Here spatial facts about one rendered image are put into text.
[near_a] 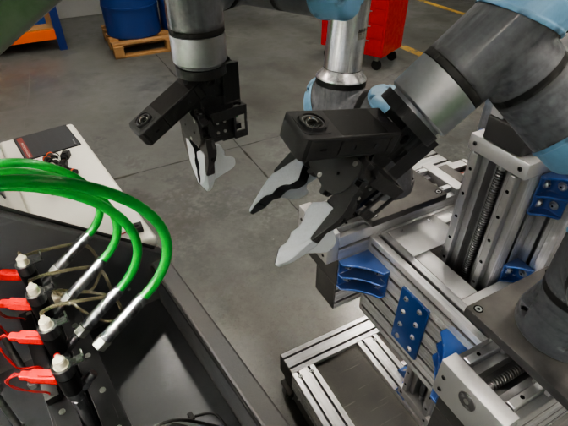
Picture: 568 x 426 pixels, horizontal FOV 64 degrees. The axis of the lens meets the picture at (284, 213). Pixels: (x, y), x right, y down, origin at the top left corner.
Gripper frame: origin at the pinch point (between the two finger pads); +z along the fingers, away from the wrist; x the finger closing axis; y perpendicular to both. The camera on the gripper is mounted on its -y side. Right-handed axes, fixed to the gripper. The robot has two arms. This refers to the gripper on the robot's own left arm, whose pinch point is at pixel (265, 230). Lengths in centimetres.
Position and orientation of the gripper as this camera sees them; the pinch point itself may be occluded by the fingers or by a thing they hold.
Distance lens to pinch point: 50.9
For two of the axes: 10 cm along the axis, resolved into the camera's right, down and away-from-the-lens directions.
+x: -3.9, -7.3, 5.6
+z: -7.0, 6.3, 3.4
